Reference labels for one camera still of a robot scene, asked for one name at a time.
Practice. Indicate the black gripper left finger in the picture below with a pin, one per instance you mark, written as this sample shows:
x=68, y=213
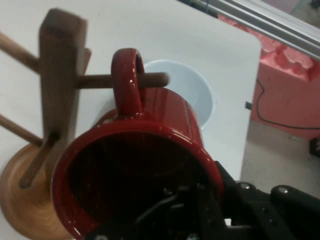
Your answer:
x=207, y=212

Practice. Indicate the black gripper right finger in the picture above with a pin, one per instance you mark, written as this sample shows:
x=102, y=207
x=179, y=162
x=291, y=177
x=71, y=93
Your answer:
x=262, y=212

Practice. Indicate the red enamel mug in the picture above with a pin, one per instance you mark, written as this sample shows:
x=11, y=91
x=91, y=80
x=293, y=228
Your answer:
x=155, y=110

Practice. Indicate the small black box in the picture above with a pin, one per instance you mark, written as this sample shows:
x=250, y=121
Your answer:
x=315, y=147

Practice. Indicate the black tape marker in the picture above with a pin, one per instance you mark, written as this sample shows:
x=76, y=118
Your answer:
x=248, y=105

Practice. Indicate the pink plastic bag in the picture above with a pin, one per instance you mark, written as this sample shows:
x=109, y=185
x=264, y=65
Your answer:
x=282, y=82

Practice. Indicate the blue and white bowl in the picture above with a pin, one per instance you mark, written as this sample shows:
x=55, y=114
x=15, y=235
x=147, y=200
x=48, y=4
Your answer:
x=185, y=82

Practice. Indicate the wooden mug tree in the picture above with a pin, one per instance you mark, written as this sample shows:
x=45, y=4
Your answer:
x=60, y=62

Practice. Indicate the aluminium frame rail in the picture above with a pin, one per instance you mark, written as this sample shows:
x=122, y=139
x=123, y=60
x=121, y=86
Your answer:
x=270, y=22

